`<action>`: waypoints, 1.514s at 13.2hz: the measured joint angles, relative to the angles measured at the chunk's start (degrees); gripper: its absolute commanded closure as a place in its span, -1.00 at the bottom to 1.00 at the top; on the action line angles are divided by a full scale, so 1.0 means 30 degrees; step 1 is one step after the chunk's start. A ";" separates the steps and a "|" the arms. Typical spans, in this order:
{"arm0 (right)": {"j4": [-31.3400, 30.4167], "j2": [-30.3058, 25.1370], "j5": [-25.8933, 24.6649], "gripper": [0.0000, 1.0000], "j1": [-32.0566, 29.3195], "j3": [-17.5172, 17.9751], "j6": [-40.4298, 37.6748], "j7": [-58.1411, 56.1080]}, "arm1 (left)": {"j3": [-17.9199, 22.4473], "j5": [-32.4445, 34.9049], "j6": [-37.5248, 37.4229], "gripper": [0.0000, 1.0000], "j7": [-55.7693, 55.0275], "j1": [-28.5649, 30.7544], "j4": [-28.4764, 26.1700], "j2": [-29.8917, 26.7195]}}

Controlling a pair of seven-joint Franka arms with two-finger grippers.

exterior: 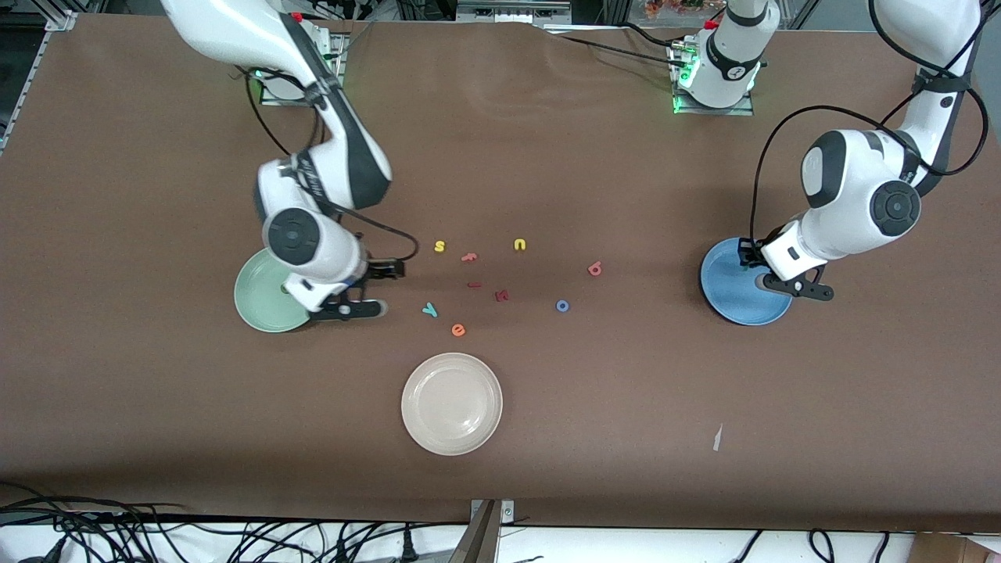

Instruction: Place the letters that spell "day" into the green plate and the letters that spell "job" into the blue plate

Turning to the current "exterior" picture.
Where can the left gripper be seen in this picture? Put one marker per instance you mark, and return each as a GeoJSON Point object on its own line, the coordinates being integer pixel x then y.
{"type": "Point", "coordinates": [748, 252]}

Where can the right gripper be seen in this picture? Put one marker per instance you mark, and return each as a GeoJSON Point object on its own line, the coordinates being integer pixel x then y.
{"type": "Point", "coordinates": [378, 271]}

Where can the teal foam letter y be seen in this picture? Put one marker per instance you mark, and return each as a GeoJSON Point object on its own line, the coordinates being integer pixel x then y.
{"type": "Point", "coordinates": [431, 310]}

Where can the red foam letter b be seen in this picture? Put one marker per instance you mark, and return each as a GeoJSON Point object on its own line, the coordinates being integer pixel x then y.
{"type": "Point", "coordinates": [598, 265]}

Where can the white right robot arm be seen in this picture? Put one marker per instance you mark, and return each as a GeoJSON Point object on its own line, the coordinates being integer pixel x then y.
{"type": "Point", "coordinates": [235, 31]}

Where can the blue plate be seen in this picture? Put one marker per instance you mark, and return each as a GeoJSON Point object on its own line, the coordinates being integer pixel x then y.
{"type": "Point", "coordinates": [731, 293]}

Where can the light green plate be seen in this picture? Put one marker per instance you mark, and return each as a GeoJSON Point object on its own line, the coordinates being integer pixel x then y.
{"type": "Point", "coordinates": [258, 301]}

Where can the beige plate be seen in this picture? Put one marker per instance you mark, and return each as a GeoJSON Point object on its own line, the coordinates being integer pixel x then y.
{"type": "Point", "coordinates": [452, 404]}

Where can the brown table cover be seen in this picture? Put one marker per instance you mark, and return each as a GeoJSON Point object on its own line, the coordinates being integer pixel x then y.
{"type": "Point", "coordinates": [626, 391]}

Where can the white paper scrap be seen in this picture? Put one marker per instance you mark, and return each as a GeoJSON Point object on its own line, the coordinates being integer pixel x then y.
{"type": "Point", "coordinates": [717, 439]}

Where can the orange artificial flowers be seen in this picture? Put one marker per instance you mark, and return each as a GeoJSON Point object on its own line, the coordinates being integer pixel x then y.
{"type": "Point", "coordinates": [665, 8]}

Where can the black power plug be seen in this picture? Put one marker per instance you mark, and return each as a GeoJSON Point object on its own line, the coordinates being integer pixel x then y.
{"type": "Point", "coordinates": [407, 549]}

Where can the grey metal equipment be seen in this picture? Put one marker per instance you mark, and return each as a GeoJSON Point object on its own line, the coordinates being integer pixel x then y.
{"type": "Point", "coordinates": [508, 12]}

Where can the cardboard box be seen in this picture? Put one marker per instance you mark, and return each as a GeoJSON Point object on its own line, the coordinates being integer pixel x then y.
{"type": "Point", "coordinates": [954, 551]}

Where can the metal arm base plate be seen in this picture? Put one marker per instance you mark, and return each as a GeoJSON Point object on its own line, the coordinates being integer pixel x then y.
{"type": "Point", "coordinates": [743, 109]}
{"type": "Point", "coordinates": [274, 95]}

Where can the aluminium profile bracket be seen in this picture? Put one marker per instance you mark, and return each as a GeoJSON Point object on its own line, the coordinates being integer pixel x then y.
{"type": "Point", "coordinates": [485, 539]}

